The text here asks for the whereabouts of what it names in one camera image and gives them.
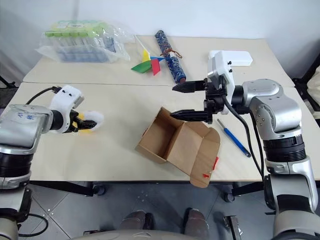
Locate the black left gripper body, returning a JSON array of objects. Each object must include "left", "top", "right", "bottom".
[{"left": 65, "top": 109, "right": 80, "bottom": 133}]

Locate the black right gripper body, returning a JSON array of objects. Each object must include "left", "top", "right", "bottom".
[{"left": 202, "top": 77, "right": 227, "bottom": 125}]

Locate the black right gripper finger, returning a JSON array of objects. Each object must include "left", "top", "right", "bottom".
[
  {"left": 169, "top": 109, "right": 208, "bottom": 123},
  {"left": 172, "top": 79, "right": 208, "bottom": 94}
]

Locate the white and yellow soft toy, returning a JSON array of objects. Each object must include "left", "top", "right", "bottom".
[{"left": 76, "top": 110, "right": 105, "bottom": 134}]

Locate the brown cardboard box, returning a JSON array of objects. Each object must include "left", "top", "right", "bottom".
[{"left": 135, "top": 106, "right": 222, "bottom": 189}]

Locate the blue pen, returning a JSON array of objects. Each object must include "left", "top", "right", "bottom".
[{"left": 216, "top": 118, "right": 252, "bottom": 158}]

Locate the blue patterned rolled scroll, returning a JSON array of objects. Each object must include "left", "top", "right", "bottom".
[{"left": 154, "top": 29, "right": 187, "bottom": 85}]

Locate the colourful paper pinwheel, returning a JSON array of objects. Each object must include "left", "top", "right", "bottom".
[{"left": 130, "top": 34, "right": 166, "bottom": 77}]

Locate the white rectangular case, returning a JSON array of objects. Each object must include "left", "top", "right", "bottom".
[{"left": 207, "top": 50, "right": 254, "bottom": 67}]

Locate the red tape seal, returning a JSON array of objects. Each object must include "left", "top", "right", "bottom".
[{"left": 202, "top": 155, "right": 220, "bottom": 179}]

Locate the black caster wheel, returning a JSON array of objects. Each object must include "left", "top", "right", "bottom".
[
  {"left": 223, "top": 191, "right": 236, "bottom": 203},
  {"left": 93, "top": 184, "right": 107, "bottom": 196}
]

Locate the clear plastic bag with packs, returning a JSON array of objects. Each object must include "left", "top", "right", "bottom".
[{"left": 34, "top": 21, "right": 132, "bottom": 65}]

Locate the black stand leg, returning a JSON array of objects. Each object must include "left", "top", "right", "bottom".
[{"left": 0, "top": 74, "right": 20, "bottom": 89}]

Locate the dark rounded foot shape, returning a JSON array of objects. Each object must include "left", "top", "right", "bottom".
[
  {"left": 184, "top": 208, "right": 210, "bottom": 238},
  {"left": 119, "top": 211, "right": 156, "bottom": 232}
]

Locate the grey robot torso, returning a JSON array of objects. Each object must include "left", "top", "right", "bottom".
[{"left": 72, "top": 229, "right": 198, "bottom": 240}]

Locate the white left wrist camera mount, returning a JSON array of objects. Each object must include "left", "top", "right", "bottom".
[{"left": 48, "top": 84, "right": 85, "bottom": 134}]

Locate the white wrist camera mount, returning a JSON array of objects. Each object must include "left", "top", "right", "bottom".
[
  {"left": 206, "top": 50, "right": 236, "bottom": 116},
  {"left": 48, "top": 84, "right": 85, "bottom": 134}
]

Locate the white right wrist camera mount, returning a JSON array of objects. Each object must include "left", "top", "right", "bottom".
[{"left": 206, "top": 50, "right": 236, "bottom": 116}]

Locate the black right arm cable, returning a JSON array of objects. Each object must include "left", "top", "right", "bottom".
[{"left": 221, "top": 97, "right": 266, "bottom": 181}]

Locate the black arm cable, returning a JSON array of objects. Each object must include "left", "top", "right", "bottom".
[
  {"left": 221, "top": 97, "right": 266, "bottom": 181},
  {"left": 25, "top": 85, "right": 62, "bottom": 106}
]

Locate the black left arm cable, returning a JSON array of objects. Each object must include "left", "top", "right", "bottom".
[{"left": 25, "top": 85, "right": 62, "bottom": 106}]

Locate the black table leg frame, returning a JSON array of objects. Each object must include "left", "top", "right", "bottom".
[
  {"left": 231, "top": 182, "right": 266, "bottom": 197},
  {"left": 29, "top": 180, "right": 94, "bottom": 198}
]

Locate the black metal bracket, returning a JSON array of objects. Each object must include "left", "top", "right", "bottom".
[{"left": 224, "top": 215, "right": 245, "bottom": 240}]

